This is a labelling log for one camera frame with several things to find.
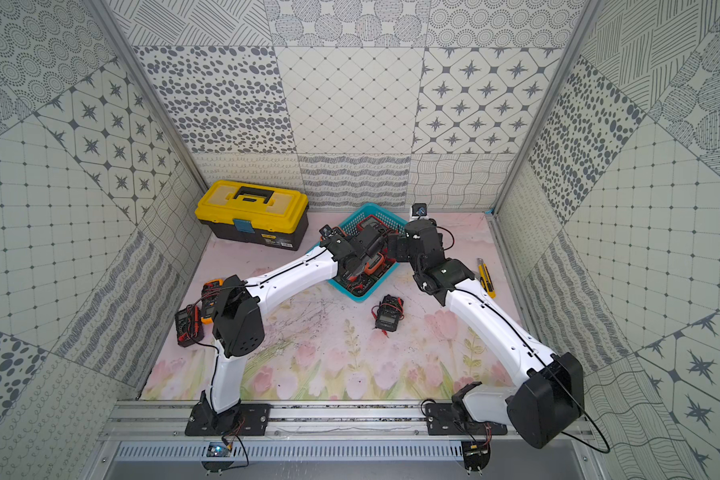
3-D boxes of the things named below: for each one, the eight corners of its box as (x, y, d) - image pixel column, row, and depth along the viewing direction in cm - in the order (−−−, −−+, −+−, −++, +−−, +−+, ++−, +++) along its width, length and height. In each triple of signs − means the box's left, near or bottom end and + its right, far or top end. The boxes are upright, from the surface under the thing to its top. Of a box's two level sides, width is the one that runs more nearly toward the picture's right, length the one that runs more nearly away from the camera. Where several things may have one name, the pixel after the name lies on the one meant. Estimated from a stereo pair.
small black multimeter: (365, 323, 92) (365, 317, 89) (385, 296, 99) (386, 289, 95) (389, 339, 89) (390, 333, 86) (409, 310, 95) (410, 304, 92)
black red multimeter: (184, 350, 88) (175, 344, 84) (180, 318, 94) (172, 310, 90) (207, 340, 90) (200, 333, 86) (203, 309, 96) (195, 301, 92)
